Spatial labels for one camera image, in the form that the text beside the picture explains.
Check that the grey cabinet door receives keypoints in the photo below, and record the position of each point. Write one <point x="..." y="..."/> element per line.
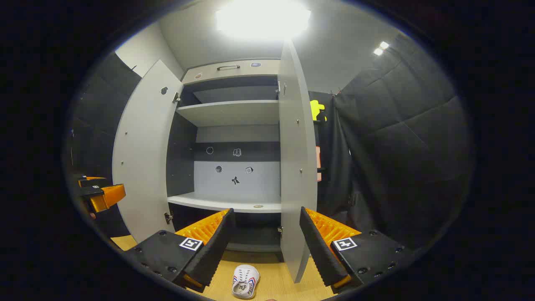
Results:
<point x="146" y="159"/>
<point x="296" y="146"/>

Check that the grey shoe cabinet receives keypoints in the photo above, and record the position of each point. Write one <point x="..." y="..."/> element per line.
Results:
<point x="234" y="113"/>

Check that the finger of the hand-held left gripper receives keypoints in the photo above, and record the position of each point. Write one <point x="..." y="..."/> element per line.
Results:
<point x="94" y="182"/>
<point x="109" y="196"/>

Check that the small ceiling spotlight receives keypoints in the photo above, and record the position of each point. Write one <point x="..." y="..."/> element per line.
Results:
<point x="384" y="45"/>
<point x="378" y="52"/>

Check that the black backdrop cloth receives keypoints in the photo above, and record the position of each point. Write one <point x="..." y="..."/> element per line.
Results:
<point x="330" y="167"/>

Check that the large ceiling light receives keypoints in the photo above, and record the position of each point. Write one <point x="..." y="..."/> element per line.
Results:
<point x="263" y="19"/>

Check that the white striped shoe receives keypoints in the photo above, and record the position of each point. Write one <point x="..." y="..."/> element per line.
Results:
<point x="245" y="280"/>

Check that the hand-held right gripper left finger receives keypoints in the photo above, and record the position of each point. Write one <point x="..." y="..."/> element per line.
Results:
<point x="217" y="246"/>

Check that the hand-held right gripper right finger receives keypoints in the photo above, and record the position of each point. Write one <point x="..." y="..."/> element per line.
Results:
<point x="317" y="251"/>

